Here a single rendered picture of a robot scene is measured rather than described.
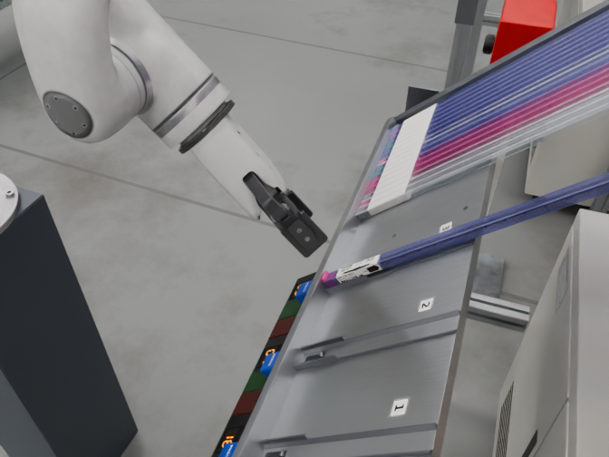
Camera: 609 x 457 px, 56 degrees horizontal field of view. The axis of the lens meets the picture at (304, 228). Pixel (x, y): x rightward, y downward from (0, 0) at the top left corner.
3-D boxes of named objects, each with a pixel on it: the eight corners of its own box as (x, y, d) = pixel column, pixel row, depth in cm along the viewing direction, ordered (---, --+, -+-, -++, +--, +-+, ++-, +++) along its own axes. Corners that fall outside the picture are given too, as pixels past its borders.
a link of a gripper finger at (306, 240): (261, 212, 58) (304, 257, 60) (264, 221, 55) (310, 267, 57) (285, 190, 58) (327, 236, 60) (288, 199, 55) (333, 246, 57)
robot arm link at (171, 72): (180, 107, 52) (225, 61, 58) (64, -14, 48) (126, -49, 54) (135, 148, 57) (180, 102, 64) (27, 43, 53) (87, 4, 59)
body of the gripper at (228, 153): (175, 136, 64) (245, 207, 67) (168, 151, 54) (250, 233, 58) (224, 89, 63) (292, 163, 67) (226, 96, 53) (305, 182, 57)
